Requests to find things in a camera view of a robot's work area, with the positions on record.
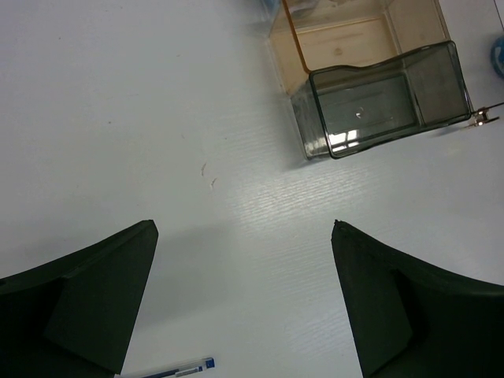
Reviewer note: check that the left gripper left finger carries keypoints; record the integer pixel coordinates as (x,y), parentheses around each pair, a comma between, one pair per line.
(74,316)

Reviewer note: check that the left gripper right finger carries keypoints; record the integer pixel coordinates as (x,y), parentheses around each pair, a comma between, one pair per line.
(410,318)

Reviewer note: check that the blue ballpoint pen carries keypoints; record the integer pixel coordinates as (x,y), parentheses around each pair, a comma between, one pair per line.
(175,370)

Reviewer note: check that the transparent tiered desk organizer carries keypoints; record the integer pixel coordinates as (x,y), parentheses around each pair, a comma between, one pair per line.
(362,73)

